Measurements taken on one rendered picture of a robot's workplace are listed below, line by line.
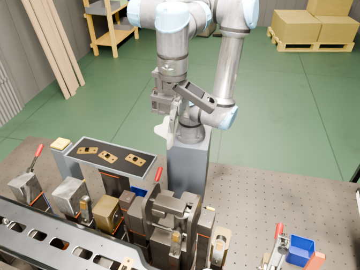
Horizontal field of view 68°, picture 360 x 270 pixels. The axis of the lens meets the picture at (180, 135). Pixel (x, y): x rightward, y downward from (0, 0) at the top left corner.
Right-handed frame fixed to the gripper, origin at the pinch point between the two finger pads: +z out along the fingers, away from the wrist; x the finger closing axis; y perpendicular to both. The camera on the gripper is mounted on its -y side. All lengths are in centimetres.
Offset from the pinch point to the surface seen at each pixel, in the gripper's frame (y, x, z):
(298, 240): -51, -24, 67
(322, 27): -93, -493, 98
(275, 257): -35.1, 9.9, 31.1
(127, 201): 19.0, 5.1, 34.0
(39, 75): 285, -202, 125
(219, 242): -17.7, 9.4, 34.1
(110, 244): 20, 18, 44
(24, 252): 48, 31, 44
